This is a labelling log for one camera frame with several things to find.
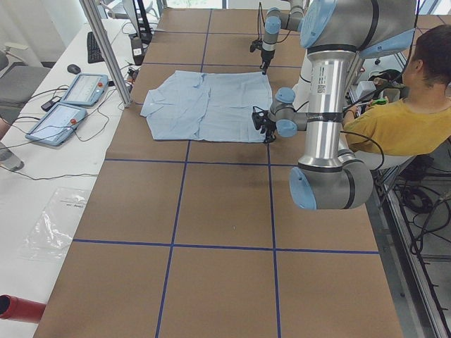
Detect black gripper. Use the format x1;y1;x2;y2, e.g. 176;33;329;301
263;126;276;143
260;49;275;75

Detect light blue button shirt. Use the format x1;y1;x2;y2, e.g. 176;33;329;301
140;70;272;143

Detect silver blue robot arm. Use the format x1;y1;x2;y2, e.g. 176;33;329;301
260;0;309;75
262;1;416;210

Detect green handheld controller tool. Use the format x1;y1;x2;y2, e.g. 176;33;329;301
367;99;388;106

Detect person in yellow shirt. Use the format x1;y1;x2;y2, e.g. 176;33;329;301
343;25;450;156

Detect black keyboard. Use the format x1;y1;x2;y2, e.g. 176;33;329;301
87;32;104;64

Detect far teach pendant tablet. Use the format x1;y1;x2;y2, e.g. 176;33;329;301
61;73;109;107

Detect teach pendant tablet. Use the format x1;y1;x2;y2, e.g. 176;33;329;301
25;103;87;146
61;73;109;107

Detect black computer mouse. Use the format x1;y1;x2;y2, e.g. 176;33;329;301
67;64;81;74

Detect near teach pendant tablet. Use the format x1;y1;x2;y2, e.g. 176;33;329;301
25;103;87;146

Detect clear plastic bag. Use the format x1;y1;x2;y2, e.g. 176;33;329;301
18;187;91;262

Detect grey office chair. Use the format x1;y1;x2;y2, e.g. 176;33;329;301
1;42;51;113

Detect red cylinder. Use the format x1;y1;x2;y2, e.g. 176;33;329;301
1;294;46;323

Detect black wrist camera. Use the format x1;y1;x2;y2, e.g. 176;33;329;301
252;109;267;134
249;39;262;53

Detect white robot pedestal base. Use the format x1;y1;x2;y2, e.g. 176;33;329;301
292;55;312;113

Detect aluminium frame post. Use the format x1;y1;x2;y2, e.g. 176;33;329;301
79;0;132;108

